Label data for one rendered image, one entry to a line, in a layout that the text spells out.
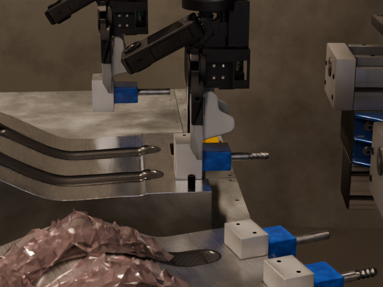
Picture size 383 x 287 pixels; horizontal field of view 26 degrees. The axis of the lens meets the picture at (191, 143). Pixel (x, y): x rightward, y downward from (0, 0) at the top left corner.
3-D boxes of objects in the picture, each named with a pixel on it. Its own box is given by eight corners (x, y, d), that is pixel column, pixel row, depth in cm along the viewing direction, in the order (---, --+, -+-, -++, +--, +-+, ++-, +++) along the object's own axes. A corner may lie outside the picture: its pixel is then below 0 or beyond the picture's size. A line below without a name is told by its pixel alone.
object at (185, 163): (265, 167, 118) (267, 131, 117) (271, 180, 114) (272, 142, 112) (173, 169, 117) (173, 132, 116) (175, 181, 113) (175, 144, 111)
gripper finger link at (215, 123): (236, 161, 109) (236, 90, 108) (191, 162, 108) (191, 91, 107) (233, 158, 112) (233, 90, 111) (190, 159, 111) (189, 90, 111)
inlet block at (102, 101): (169, 102, 144) (169, 72, 143) (170, 110, 140) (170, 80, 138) (93, 103, 143) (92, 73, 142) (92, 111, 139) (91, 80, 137)
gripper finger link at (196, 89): (204, 125, 107) (203, 57, 106) (192, 126, 106) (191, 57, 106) (200, 123, 111) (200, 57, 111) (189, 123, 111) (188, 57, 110)
